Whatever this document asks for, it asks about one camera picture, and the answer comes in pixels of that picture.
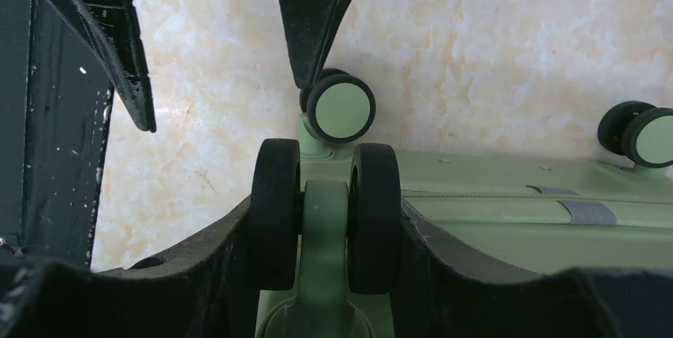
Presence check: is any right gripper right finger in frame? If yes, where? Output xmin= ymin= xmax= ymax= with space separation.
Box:
xmin=391 ymin=202 xmax=672 ymax=337

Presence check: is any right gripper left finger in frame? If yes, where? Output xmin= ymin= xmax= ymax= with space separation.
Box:
xmin=1 ymin=201 xmax=260 ymax=337

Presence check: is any green hard-shell suitcase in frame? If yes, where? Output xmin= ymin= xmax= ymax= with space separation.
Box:
xmin=248 ymin=68 xmax=672 ymax=337

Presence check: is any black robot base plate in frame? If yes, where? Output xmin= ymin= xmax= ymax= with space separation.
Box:
xmin=1 ymin=0 xmax=113 ymax=267

